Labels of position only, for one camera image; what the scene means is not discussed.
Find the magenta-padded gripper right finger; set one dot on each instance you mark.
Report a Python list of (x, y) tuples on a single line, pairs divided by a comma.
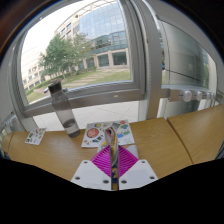
[(138, 173)]

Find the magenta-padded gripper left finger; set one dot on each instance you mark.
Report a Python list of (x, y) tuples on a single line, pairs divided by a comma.
[(90, 173)]

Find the large sticker sheet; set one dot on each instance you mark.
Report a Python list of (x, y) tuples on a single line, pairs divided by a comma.
[(93, 133)]

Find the small sticker sheet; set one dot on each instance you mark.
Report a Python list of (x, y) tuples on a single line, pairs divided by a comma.
[(35, 136)]

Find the clear bottle with dark cap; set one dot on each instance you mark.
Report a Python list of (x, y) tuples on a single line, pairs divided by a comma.
[(65, 110)]

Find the green tree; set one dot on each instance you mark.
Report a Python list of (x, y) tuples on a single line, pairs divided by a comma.
[(60, 55)]

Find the glass fronted building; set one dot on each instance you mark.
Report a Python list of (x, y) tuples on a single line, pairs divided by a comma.
[(103, 30)]

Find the white wall socket rail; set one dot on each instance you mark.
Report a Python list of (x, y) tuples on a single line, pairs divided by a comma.
[(191, 95)]

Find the grey window frame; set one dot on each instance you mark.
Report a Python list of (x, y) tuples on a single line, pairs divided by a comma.
[(140, 50)]

